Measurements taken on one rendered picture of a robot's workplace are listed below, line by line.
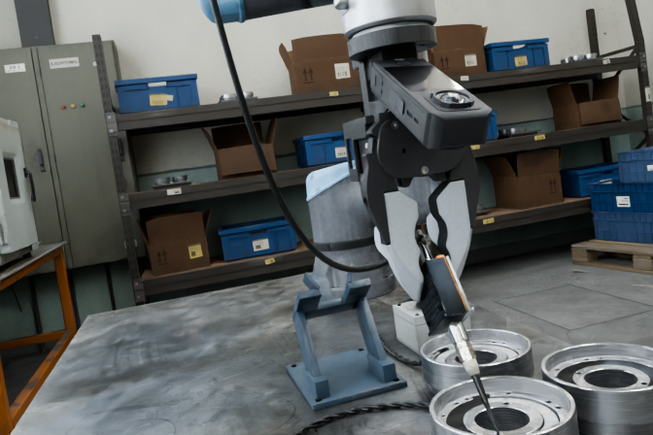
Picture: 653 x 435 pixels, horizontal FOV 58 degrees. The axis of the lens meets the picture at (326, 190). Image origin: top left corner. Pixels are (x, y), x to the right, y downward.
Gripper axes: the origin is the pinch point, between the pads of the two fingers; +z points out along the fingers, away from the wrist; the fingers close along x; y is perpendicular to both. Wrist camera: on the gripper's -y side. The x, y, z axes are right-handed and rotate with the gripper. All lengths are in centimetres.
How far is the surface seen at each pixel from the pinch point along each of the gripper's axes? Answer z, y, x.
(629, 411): 10.5, -7.1, -10.6
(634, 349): 9.3, -0.5, -17.6
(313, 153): -14, 350, -83
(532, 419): 10.1, -5.2, -3.8
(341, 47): -84, 346, -113
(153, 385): 13.2, 30.8, 24.2
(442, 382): 10.7, 6.1, -2.2
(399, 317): 9.7, 24.5, -5.9
